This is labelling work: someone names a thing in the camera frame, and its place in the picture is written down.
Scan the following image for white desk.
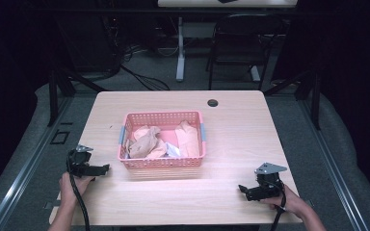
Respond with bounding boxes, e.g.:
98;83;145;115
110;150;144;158
156;0;299;83

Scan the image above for black floor socket frame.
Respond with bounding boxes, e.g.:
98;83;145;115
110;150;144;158
49;129;71;145

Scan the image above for black metal stand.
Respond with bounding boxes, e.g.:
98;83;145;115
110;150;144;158
46;67;108;127
263;69;323;131

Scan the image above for pink plastic basket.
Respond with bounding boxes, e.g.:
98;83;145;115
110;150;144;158
118;110;207;170

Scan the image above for black folding chair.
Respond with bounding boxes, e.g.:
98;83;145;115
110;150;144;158
206;13;286;91

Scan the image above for small crumpled peach paper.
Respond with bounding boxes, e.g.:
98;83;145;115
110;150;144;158
132;124;151;141

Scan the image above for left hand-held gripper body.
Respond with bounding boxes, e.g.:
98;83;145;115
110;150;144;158
67;144;94;178

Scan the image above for person's left hand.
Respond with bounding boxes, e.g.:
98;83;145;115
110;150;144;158
59;171;95;207

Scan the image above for person's right hand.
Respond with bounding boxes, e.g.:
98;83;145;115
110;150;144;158
259;184;306;219

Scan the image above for crumpled white paper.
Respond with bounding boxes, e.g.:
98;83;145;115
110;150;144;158
165;141;182;159

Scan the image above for grey metal floor rail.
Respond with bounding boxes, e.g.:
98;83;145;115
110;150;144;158
0;95;75;231
297;97;370;231

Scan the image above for black floor cables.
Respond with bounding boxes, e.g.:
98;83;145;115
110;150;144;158
119;44;172;92

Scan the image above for large crumpled peach paper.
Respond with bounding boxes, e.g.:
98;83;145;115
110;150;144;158
174;119;201;159

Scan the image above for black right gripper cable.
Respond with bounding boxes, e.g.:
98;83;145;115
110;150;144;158
269;180;287;231

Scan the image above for crumpled brown paper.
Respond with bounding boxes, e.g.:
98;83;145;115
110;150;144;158
127;125;162;160

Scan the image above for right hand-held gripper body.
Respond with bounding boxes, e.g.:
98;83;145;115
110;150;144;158
253;162;289;201

